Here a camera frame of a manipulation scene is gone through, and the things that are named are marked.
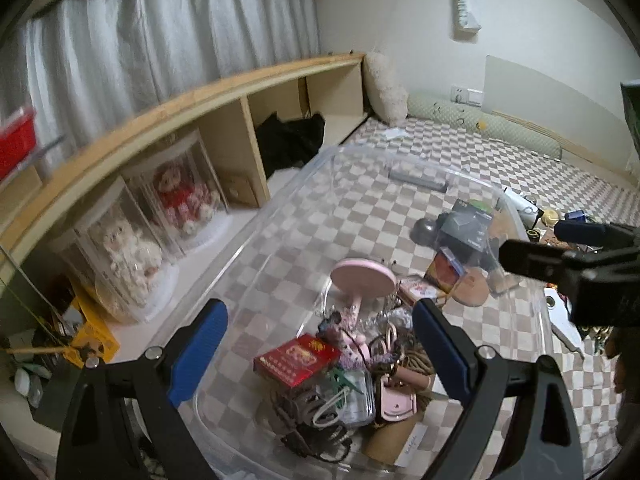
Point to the red and blue box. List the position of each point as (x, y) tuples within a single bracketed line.
[(445, 270)]

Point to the white wall switch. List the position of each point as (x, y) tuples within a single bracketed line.
[(465, 95)]

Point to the black cloth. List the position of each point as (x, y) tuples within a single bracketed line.
[(292, 142)]

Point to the person's right hand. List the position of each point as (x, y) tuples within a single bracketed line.
[(620, 360)]

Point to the wooden shelf unit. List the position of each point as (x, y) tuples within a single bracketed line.
[(235, 150)]

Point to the dark grey dome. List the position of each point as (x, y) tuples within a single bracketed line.
[(425, 231)]

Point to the doll in red dress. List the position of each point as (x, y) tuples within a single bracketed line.
[(182, 195)]

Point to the green round tin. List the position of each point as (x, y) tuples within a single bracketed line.
[(482, 206)]

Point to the wooden stick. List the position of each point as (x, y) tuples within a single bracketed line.
[(35, 350)]

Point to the small dark blue box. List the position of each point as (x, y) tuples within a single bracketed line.
[(575, 216)]

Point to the black printed box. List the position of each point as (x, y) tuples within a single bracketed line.
[(462, 225)]

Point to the pink round mirror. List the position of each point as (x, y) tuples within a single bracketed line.
[(362, 275)]

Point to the pink playing card box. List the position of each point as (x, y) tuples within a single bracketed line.
[(419, 290)]

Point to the long green bolster pillow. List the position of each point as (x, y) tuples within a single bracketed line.
[(480, 120)]

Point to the white plastic card with hole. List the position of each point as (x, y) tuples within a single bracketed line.
[(562, 320)]

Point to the clear cylindrical display case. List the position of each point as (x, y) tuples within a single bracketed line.
[(175, 145), (80, 240)]

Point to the white headboard panel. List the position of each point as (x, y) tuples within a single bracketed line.
[(550, 95)]

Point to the clear plastic storage box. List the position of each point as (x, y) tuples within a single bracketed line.
[(300, 220)]

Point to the fluffy cream pillow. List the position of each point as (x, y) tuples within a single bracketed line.
[(385, 87)]

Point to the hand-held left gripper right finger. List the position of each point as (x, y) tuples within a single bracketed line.
[(442, 352)]

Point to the round yellow soap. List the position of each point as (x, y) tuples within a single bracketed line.
[(550, 217)]

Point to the red cigarette box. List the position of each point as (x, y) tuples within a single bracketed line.
[(297, 360)]

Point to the grey-white curtain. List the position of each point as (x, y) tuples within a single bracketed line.
[(150, 50)]

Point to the pink clamshell case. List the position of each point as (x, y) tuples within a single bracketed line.
[(395, 402)]

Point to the person's right forearm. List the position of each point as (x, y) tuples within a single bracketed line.
[(630, 420)]

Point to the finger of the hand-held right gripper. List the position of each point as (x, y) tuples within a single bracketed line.
[(532, 260), (580, 231)]

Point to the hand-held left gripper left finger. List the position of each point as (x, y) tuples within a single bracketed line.
[(197, 355)]

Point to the white cylindrical flask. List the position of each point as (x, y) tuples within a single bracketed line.
[(520, 202)]

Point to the brown round leather coaster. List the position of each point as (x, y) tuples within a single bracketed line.
[(470, 287)]

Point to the yellow crate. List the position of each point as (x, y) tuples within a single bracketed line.
[(95, 330)]

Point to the white wall air conditioner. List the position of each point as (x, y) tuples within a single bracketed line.
[(465, 0)]

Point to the small white flat object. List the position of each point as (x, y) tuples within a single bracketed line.
[(394, 134)]

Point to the pink floral hair accessory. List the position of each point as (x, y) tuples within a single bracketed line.
[(345, 340)]

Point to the green clip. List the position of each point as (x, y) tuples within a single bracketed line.
[(345, 382)]

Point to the white doll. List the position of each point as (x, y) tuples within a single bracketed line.
[(130, 255)]

